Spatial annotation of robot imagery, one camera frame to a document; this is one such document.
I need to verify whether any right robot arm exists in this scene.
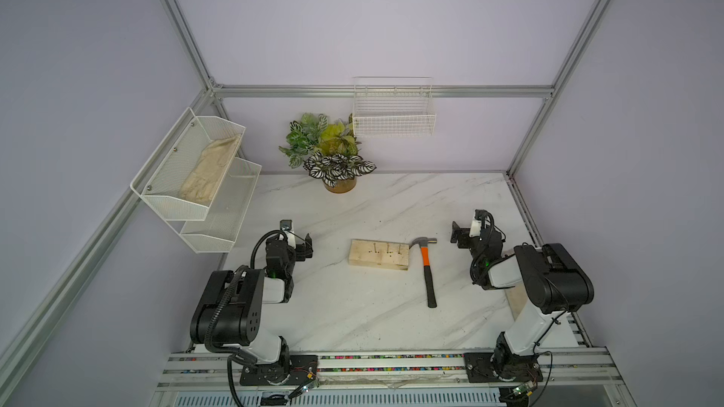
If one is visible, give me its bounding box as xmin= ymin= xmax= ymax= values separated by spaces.
xmin=451 ymin=220 xmax=595 ymax=382

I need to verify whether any potted artificial plant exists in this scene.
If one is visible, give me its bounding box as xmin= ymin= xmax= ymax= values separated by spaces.
xmin=279 ymin=112 xmax=377 ymax=193

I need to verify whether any orange black claw hammer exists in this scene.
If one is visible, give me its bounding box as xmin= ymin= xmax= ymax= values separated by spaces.
xmin=409 ymin=237 xmax=437 ymax=309

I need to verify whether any beige glove in shelf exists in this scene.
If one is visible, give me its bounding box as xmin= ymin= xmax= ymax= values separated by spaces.
xmin=178 ymin=135 xmax=241 ymax=207

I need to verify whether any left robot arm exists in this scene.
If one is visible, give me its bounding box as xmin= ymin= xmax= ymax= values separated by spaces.
xmin=190 ymin=226 xmax=313 ymax=384

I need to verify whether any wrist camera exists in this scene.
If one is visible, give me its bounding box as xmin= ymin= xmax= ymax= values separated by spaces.
xmin=469 ymin=209 xmax=490 ymax=239
xmin=280 ymin=220 xmax=296 ymax=248

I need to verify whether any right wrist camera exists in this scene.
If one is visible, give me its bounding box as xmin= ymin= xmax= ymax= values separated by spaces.
xmin=469 ymin=209 xmax=490 ymax=239

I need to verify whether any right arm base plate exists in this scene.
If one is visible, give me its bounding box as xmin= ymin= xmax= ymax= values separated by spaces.
xmin=463 ymin=352 xmax=544 ymax=384

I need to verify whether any white two-tier mesh shelf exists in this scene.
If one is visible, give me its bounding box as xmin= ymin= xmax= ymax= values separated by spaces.
xmin=130 ymin=109 xmax=261 ymax=254

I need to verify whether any pale wooden block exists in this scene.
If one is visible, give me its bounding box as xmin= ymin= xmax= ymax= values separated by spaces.
xmin=348 ymin=239 xmax=410 ymax=271

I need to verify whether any white wire wall basket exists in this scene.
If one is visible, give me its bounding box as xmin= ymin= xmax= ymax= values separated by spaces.
xmin=352 ymin=77 xmax=437 ymax=139

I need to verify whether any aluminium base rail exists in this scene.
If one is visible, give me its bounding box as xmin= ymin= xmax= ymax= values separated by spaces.
xmin=150 ymin=347 xmax=636 ymax=406

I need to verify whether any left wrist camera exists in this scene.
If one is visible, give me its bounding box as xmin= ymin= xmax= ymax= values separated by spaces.
xmin=280 ymin=220 xmax=296 ymax=248

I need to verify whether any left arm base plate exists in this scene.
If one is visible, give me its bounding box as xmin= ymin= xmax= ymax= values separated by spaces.
xmin=239 ymin=354 xmax=319 ymax=386

